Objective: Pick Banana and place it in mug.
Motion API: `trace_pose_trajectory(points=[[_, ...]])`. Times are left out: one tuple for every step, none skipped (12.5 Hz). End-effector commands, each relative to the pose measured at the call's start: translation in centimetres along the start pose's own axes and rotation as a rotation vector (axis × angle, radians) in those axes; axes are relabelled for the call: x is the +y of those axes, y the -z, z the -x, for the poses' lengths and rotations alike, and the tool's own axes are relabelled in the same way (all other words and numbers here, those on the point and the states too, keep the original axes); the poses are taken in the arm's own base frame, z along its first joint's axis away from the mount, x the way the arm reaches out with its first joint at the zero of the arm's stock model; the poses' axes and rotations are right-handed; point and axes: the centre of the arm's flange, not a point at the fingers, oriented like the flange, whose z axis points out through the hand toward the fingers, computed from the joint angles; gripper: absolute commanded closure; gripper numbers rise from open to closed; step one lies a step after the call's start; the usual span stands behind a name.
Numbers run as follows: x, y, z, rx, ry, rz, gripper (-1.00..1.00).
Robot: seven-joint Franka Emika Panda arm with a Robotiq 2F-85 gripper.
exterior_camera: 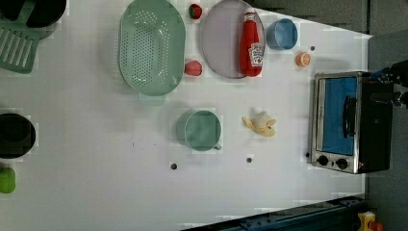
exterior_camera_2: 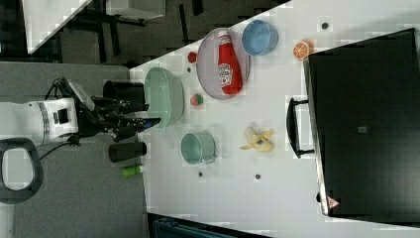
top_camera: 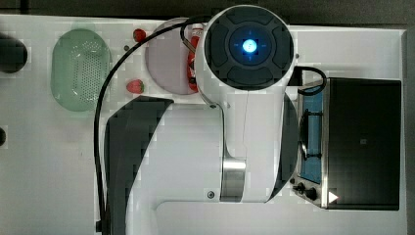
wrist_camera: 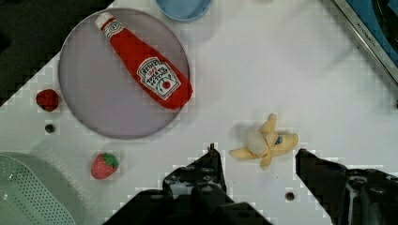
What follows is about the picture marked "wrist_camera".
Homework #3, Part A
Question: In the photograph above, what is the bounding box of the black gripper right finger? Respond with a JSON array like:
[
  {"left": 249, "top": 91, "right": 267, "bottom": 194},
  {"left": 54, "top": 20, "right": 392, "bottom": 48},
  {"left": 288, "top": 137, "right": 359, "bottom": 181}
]
[{"left": 295, "top": 149, "right": 398, "bottom": 225}]

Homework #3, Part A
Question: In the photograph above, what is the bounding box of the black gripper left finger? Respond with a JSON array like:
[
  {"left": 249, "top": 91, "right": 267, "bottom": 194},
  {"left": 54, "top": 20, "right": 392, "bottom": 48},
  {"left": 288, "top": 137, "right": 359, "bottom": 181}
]
[{"left": 103, "top": 145, "right": 272, "bottom": 225}]

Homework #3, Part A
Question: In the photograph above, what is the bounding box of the plush peeled banana toy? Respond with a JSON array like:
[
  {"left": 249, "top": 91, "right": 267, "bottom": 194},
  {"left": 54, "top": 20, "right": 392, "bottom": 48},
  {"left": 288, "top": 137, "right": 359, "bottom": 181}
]
[{"left": 229, "top": 113, "right": 299, "bottom": 170}]

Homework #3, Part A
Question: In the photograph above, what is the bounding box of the pink plush strawberry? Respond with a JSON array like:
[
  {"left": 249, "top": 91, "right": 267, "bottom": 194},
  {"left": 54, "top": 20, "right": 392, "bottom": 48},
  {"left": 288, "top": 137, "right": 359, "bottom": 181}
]
[{"left": 91, "top": 153, "right": 119, "bottom": 180}]

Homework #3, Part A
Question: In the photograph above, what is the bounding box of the plush red ketchup bottle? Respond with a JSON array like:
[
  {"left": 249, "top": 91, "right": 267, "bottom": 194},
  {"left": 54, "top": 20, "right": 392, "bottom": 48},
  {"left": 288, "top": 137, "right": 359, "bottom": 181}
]
[{"left": 96, "top": 12, "right": 193, "bottom": 110}]

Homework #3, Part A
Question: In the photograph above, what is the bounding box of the grey round plate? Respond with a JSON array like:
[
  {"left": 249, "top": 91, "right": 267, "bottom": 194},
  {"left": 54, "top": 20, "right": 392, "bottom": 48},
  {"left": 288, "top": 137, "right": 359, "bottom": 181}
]
[{"left": 58, "top": 7, "right": 193, "bottom": 140}]

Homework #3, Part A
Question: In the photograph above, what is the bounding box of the green perforated colander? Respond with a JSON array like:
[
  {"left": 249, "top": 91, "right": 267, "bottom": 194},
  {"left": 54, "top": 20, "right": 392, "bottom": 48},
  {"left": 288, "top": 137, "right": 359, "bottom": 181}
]
[{"left": 0, "top": 152, "right": 85, "bottom": 225}]

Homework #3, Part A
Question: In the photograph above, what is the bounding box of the dark red plush strawberry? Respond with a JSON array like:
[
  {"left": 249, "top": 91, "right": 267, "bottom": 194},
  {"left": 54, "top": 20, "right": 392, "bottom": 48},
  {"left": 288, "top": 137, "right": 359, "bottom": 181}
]
[{"left": 36, "top": 89, "right": 59, "bottom": 112}]

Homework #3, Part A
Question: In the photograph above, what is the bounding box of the black toaster oven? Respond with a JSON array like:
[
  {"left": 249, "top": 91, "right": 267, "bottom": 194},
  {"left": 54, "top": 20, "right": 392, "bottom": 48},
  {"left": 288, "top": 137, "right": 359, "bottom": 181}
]
[{"left": 330, "top": 0, "right": 398, "bottom": 84}]

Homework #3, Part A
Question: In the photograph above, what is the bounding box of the blue bowl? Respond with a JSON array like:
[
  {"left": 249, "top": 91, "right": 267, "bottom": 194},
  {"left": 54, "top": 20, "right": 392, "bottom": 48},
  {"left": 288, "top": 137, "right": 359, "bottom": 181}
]
[{"left": 155, "top": 0, "right": 214, "bottom": 23}]

